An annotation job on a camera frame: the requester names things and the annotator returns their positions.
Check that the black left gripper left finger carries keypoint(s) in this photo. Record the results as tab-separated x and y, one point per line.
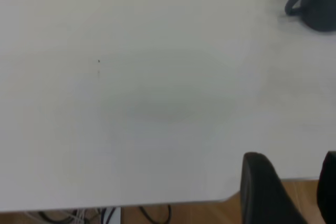
262	195

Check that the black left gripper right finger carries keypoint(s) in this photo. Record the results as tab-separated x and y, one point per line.
329	190

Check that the dark grey ceramic cup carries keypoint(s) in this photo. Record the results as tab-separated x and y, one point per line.
317	6

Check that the white table leg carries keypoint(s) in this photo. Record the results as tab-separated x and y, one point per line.
114	216

